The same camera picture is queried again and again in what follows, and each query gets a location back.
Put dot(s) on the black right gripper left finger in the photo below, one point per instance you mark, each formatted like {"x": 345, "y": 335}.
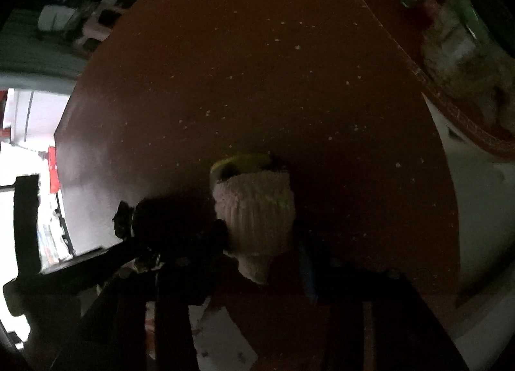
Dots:
{"x": 142, "y": 322}

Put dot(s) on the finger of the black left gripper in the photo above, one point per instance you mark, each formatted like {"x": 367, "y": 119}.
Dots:
{"x": 69, "y": 278}

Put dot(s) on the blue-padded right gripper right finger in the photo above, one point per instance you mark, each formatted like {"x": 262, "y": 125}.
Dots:
{"x": 337, "y": 311}

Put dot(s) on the beige knitted sock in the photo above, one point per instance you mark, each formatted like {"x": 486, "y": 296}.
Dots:
{"x": 254, "y": 200}

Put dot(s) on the white orange printed box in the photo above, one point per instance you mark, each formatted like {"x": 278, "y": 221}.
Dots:
{"x": 218, "y": 344}

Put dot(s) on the pink plastic stool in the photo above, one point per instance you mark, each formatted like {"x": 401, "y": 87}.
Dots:
{"x": 97, "y": 28}

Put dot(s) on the cluttered round side table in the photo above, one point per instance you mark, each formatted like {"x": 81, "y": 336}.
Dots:
{"x": 469, "y": 76}

